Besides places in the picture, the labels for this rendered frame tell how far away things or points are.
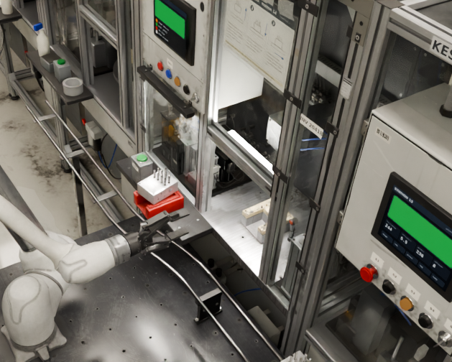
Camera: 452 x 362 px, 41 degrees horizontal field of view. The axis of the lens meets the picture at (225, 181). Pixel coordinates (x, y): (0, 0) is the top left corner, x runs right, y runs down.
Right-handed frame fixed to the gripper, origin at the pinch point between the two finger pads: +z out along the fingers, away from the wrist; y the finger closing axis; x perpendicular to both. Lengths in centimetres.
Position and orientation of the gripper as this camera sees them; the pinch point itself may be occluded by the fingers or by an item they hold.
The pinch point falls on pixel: (180, 223)
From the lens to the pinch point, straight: 201.3
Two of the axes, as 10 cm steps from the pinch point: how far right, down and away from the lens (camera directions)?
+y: 0.7, -7.6, -6.5
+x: -5.6, -5.7, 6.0
